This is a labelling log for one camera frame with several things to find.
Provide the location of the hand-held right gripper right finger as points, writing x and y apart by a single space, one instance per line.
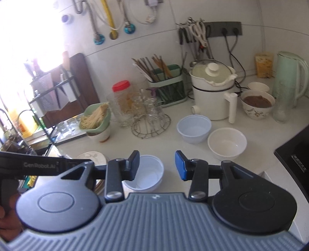
182 166

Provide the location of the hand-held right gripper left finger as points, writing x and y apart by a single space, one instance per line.
132 166

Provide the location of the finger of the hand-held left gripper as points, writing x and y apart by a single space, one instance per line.
71 165

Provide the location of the pale blue plastic bowl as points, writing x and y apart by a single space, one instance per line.
193 128
147 169

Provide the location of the white leaf-pattern plate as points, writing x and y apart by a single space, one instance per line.
89 155

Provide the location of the white flower-pattern plate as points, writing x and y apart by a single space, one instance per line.
101 187

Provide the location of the person's left hand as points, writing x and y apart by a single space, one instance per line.
9 222

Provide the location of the yellow cloth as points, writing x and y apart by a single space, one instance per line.
30 181

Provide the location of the white drip tray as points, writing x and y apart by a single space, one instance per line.
70 136

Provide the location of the black dish rack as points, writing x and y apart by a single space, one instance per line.
51 136

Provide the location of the white brown-based bowl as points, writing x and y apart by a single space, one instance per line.
99 137

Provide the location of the yellow detergent bottle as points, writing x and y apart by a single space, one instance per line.
24 123

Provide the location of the green bowl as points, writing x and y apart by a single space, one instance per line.
101 125

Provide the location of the dry noodles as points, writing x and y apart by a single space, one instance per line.
93 118

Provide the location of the red-lidded glass jar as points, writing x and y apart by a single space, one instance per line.
118 113

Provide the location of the set of glass cups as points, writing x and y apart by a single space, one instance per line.
149 106

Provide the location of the white electric pot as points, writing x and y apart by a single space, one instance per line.
210 106

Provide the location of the green chopstick holder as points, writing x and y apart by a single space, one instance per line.
169 96

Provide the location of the red-lid glass jar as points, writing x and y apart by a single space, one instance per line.
120 85

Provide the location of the grey textured mat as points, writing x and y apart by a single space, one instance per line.
45 84

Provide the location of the brown cutting board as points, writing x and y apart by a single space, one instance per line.
84 79

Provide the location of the floral bowl with brown food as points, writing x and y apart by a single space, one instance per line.
256 112

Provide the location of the glass pot lid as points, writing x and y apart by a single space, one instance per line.
212 70

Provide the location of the bundle of chopsticks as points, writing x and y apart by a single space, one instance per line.
149 66

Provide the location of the wooden spatula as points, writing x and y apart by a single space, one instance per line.
65 60

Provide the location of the small white bowl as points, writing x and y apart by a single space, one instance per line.
258 86

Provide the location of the tall clear glass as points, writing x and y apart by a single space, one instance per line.
281 113

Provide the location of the black induction cooktop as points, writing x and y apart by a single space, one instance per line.
297 149

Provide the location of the yellow packet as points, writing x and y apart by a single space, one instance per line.
264 65

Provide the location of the pale green kettle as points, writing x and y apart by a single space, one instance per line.
287 77

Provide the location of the metal utensil hook rack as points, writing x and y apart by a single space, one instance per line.
190 21

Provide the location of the yellow pipe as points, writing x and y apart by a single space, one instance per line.
107 14

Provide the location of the blue pipe wall cap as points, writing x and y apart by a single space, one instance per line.
99 39
129 29

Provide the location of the dark wall power strip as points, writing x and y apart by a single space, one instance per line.
217 26

